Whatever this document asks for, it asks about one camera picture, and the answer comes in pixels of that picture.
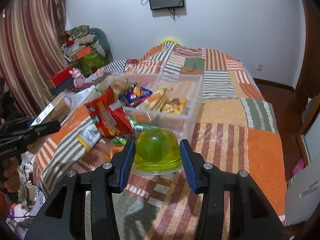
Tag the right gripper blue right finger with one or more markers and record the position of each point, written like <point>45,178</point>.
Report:
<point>252,216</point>

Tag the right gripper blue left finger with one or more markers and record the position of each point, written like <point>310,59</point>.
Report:
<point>62,216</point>

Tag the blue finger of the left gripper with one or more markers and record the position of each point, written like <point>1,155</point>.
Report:
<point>46,128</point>

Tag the clear cracker package white label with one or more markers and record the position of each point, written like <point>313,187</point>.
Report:
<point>58,110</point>

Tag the green jelly cup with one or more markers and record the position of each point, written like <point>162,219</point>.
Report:
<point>157,153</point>

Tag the green pea snack bag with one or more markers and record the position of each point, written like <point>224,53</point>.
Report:
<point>137,127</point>

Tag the red snack bag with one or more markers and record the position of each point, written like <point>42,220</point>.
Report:
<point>108,114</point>

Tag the clear bag green label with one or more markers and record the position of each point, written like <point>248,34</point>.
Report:
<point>120,85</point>

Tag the orange fried snack bag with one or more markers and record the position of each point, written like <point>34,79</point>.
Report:
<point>156,101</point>

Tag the left hand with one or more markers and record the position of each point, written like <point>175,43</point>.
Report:
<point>12,178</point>

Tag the yellow noodle snack pack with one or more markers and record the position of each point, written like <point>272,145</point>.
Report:
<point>89,137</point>

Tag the white cloth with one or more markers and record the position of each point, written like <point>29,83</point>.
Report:
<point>79,97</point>

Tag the red box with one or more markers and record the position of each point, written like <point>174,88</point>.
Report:
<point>60,77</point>

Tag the pink plush toy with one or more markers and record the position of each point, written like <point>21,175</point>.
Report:
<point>79,79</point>

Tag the white wardrobe sliding door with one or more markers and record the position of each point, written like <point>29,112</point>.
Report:
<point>302,195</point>

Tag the striped brown curtain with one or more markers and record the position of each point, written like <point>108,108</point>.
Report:
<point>31,39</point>

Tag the blue snack packet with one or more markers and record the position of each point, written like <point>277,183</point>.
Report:
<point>136,95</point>

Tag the pile of clothes and boxes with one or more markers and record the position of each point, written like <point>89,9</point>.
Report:
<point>86,48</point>

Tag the checkered patchwork quilt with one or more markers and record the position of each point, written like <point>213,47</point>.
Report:
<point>115,68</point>

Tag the clear plastic storage bin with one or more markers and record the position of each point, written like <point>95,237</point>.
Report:
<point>185,86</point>

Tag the wall power socket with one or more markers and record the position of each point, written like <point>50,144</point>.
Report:
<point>259,67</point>

